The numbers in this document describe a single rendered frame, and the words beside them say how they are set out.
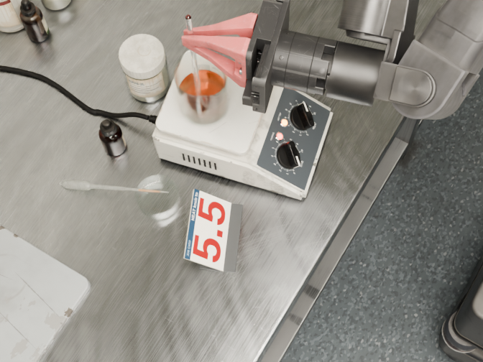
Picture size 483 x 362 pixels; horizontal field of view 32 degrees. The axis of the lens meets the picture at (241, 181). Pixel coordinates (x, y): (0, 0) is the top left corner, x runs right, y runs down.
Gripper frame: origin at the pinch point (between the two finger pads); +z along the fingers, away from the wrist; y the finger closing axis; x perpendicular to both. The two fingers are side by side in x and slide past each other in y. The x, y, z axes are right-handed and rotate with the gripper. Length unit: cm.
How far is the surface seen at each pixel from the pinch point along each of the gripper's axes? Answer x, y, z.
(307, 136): 22.0, -2.9, -12.7
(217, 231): 24.4, 11.4, -4.7
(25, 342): 24.8, 30.3, 13.6
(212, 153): 19.3, 3.5, -2.1
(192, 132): 17.1, 2.4, 0.5
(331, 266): 93, -10, -20
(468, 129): 101, -53, -43
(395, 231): 101, -24, -31
